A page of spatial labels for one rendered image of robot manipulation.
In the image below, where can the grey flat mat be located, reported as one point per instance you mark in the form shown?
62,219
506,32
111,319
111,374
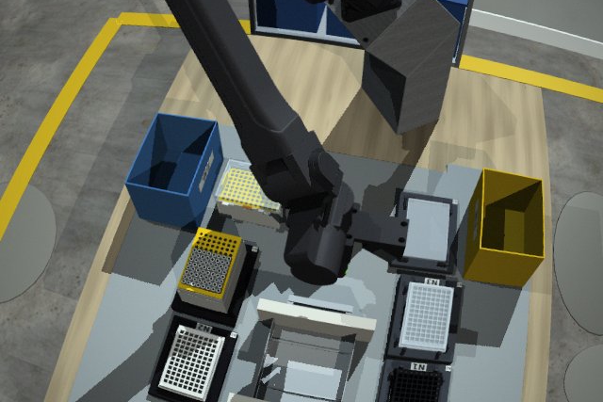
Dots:
135,314

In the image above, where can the yellow open-top box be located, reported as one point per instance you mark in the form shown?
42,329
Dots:
512,208

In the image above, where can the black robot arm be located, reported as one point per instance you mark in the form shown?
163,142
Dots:
287,161

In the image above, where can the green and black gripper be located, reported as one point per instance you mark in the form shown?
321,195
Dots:
344,267

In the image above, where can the blue open-top bin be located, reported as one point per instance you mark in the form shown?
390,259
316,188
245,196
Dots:
174,156

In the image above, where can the white multi-well plate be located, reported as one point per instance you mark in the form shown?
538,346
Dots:
429,312
192,361

